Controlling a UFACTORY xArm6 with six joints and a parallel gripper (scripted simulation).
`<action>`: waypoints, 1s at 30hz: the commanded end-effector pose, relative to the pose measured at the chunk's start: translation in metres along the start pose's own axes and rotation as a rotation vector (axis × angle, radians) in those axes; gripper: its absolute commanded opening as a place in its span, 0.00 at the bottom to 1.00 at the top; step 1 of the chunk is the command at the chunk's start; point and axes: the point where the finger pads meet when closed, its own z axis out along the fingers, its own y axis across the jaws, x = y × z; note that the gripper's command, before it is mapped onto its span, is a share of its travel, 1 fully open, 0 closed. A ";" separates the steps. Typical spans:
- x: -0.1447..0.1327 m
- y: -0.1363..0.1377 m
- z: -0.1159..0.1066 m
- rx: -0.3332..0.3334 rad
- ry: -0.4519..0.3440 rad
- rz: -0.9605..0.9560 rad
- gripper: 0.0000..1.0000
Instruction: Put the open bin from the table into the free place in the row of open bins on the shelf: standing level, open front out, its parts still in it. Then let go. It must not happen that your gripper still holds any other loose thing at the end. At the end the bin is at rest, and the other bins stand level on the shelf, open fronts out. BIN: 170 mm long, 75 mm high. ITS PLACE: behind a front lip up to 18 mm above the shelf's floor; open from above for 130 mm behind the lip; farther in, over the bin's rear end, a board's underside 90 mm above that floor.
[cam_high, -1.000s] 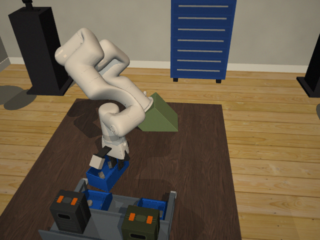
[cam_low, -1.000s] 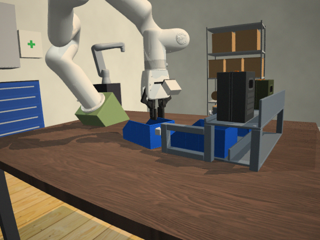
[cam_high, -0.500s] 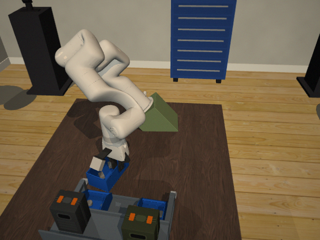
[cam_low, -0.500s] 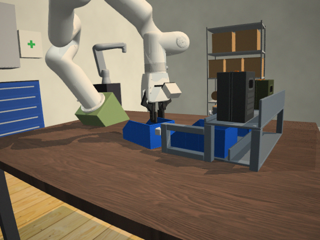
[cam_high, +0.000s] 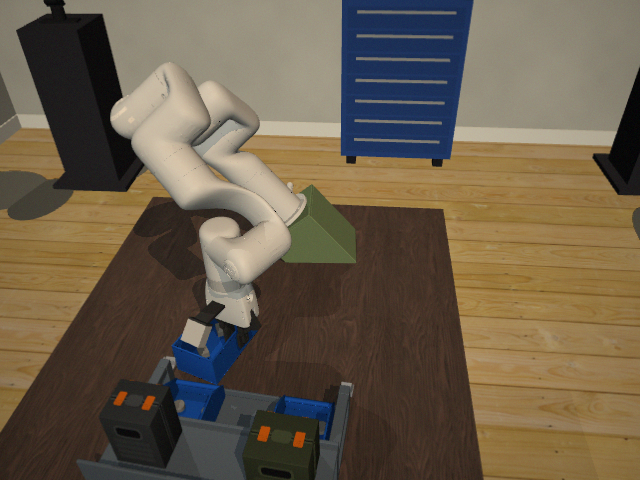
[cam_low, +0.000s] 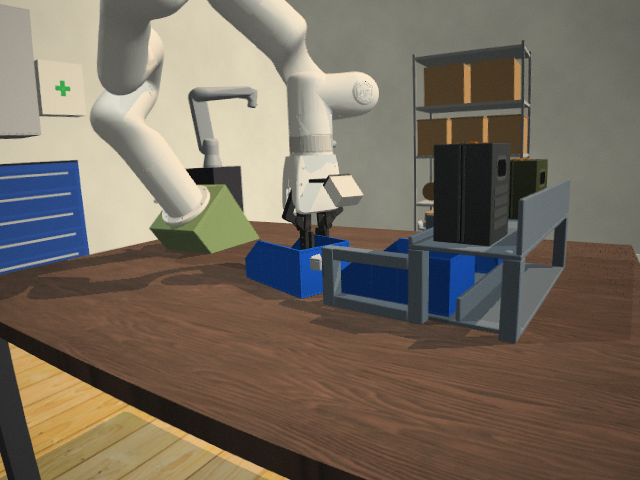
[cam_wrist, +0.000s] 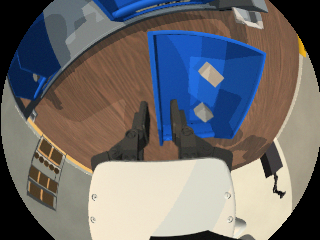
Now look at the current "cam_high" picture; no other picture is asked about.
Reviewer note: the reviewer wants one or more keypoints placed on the blue bin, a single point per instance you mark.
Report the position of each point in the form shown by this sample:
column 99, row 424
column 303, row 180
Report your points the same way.
column 197, row 396
column 324, row 411
column 222, row 355

